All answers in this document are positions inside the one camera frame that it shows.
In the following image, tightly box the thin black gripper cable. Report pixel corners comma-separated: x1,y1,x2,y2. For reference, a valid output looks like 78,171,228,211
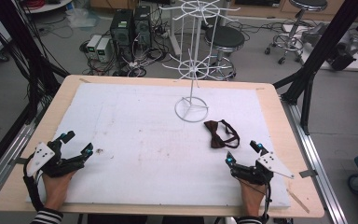
260,182,273,224

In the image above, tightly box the tangle of floor cables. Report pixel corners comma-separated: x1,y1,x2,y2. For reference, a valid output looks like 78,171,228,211
78,8,181,78

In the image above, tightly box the person's right hand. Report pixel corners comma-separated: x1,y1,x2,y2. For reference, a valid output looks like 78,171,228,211
237,176,268,218

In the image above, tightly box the person's left hand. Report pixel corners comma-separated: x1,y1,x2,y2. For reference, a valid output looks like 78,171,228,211
41,170,77,212

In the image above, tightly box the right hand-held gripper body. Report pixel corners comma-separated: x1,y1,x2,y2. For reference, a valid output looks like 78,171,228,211
230,151,296,187

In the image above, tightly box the white wire display rack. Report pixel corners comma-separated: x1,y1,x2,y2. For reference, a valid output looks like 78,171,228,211
158,0,241,123

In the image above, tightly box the white foam mat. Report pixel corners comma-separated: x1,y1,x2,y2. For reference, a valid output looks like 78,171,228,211
27,81,292,209

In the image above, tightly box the thin wooden stick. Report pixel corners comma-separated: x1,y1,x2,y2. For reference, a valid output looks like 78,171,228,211
286,188,310,215

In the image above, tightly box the black sleeved gripper cable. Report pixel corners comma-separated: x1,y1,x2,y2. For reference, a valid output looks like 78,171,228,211
22,154,46,213

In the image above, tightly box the black metal frame post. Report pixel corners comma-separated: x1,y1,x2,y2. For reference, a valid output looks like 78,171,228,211
0,0,70,185
272,0,358,135

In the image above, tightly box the dark red bow tie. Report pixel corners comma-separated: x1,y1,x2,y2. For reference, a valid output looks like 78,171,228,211
203,119,241,149

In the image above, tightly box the round white table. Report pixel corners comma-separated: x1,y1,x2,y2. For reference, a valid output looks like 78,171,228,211
21,0,73,14

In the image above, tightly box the black computer tower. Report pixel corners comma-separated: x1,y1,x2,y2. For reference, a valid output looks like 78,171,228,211
109,8,135,50
132,5,153,49

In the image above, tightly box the white bench power supply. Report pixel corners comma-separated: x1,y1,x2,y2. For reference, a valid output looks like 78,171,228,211
95,37,113,63
86,34,103,60

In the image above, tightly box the chrome swivel stool with castors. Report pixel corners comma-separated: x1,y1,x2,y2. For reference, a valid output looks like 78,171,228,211
264,0,329,65

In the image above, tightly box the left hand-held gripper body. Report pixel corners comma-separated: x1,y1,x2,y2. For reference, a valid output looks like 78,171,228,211
27,139,86,178

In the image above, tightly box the grey metal bracket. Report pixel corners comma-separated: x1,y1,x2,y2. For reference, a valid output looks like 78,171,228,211
7,156,30,166
298,169,319,179

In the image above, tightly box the grey machine on white board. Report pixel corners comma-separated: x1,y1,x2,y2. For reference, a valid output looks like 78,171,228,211
299,21,358,73

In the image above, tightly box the aluminium rail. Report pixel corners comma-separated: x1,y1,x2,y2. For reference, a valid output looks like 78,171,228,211
280,98,350,224
0,96,54,209

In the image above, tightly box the black round stool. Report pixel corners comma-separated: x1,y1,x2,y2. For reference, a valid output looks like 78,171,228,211
203,24,246,79

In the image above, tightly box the clear plastic bag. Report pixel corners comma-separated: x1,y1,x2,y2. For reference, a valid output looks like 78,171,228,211
65,7,101,30

